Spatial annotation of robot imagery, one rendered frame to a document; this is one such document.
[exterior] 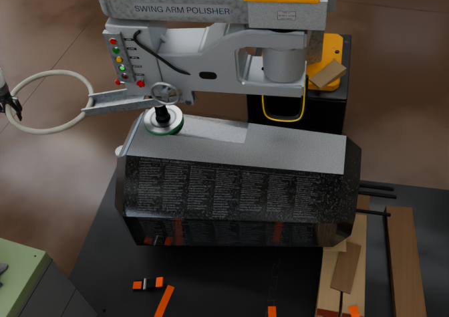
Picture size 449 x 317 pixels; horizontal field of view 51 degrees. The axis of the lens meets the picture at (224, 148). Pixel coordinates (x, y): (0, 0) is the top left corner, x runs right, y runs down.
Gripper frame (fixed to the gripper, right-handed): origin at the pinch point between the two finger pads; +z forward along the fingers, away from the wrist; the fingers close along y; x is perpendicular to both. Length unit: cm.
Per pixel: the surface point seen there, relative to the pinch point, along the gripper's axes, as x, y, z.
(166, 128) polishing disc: -25, 88, -8
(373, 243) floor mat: -69, 207, 65
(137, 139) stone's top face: -28, 72, -4
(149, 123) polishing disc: -20, 78, -7
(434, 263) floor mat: -87, 238, 61
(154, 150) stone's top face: -37, 80, -5
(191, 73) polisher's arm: -31, 104, -53
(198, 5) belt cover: -33, 108, -91
